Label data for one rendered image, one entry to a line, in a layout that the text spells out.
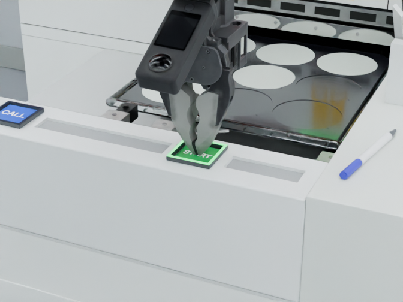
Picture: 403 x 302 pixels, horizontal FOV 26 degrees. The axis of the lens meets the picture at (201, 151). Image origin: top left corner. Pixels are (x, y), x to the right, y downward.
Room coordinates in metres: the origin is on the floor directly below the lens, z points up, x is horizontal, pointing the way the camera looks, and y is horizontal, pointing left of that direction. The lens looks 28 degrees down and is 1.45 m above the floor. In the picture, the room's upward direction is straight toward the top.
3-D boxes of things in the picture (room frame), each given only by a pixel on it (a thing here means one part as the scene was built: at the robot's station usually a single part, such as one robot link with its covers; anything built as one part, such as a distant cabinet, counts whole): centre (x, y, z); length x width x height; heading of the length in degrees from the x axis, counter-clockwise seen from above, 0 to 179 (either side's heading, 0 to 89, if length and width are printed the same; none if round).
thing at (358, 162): (0.91, -0.20, 0.97); 0.14 x 0.01 x 0.01; 145
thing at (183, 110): (0.94, 0.01, 1.01); 0.06 x 0.03 x 0.09; 156
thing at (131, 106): (1.17, 0.11, 0.90); 0.04 x 0.02 x 0.03; 156
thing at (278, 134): (1.14, -0.03, 0.90); 0.38 x 0.01 x 0.01; 66
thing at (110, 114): (1.12, 0.14, 0.89); 0.08 x 0.03 x 0.03; 156
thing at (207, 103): (0.93, -0.02, 1.01); 0.06 x 0.03 x 0.09; 156
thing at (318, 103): (1.30, -0.10, 0.90); 0.34 x 0.34 x 0.01; 66
